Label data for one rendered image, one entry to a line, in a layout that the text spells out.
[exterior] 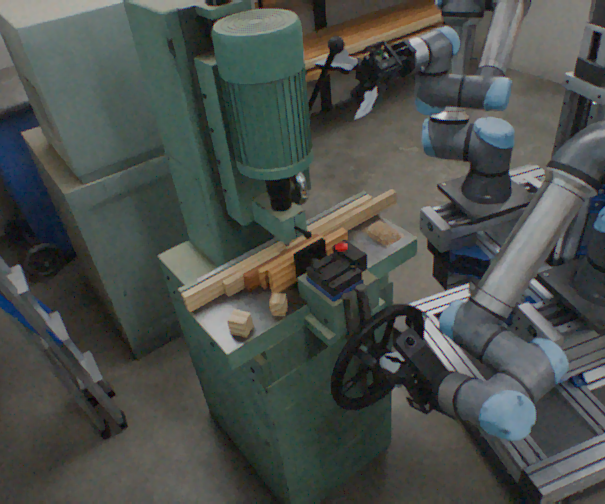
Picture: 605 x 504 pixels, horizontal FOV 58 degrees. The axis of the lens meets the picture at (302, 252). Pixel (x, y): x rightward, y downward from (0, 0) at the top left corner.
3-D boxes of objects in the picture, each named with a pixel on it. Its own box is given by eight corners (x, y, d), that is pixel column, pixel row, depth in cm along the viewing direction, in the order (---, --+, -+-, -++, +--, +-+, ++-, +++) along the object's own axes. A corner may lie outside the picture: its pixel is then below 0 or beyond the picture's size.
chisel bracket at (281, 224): (286, 249, 134) (282, 221, 128) (254, 225, 143) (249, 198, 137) (309, 236, 137) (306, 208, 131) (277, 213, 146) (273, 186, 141)
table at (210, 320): (253, 399, 118) (249, 381, 114) (187, 322, 138) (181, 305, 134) (444, 271, 144) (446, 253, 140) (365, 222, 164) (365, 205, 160)
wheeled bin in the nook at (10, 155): (32, 292, 285) (-63, 120, 224) (6, 246, 320) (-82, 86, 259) (144, 239, 312) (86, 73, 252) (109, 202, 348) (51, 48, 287)
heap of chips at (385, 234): (386, 247, 144) (386, 241, 143) (361, 231, 151) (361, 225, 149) (405, 236, 147) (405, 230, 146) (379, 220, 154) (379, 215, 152)
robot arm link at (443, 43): (460, 64, 130) (464, 27, 125) (428, 78, 126) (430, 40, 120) (435, 56, 135) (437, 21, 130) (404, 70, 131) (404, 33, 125)
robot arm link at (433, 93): (455, 120, 132) (459, 75, 125) (410, 115, 136) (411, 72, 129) (462, 106, 137) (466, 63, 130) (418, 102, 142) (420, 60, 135)
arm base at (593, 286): (605, 259, 144) (615, 229, 138) (652, 295, 133) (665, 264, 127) (557, 276, 141) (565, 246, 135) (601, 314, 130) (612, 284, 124)
